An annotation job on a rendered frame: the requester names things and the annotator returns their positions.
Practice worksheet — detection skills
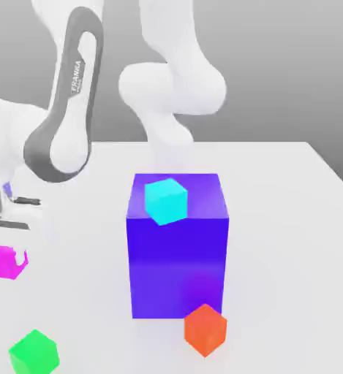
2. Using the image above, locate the large blue box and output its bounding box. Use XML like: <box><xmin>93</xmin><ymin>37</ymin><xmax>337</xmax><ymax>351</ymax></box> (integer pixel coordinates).
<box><xmin>126</xmin><ymin>172</ymin><xmax>230</xmax><ymax>320</ymax></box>

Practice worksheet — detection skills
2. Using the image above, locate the small green cube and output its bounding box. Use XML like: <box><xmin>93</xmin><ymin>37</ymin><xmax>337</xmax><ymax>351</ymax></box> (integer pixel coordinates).
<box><xmin>8</xmin><ymin>329</ymin><xmax>61</xmax><ymax>374</ymax></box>

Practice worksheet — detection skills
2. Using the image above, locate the small magenta cube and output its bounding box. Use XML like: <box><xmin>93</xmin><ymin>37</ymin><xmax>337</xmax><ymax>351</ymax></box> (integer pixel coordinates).
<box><xmin>0</xmin><ymin>245</ymin><xmax>29</xmax><ymax>281</ymax></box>

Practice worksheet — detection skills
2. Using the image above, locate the small orange cube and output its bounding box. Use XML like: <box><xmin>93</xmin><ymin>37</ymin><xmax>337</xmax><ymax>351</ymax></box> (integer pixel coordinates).
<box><xmin>184</xmin><ymin>302</ymin><xmax>228</xmax><ymax>358</ymax></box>

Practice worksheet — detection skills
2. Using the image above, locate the small cyan cube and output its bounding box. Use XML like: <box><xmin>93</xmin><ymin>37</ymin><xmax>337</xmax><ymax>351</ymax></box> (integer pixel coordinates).
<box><xmin>143</xmin><ymin>177</ymin><xmax>189</xmax><ymax>226</ymax></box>

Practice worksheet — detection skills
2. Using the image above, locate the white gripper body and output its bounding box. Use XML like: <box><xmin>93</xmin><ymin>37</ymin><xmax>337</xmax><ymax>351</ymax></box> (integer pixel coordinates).
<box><xmin>0</xmin><ymin>218</ymin><xmax>34</xmax><ymax>244</ymax></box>

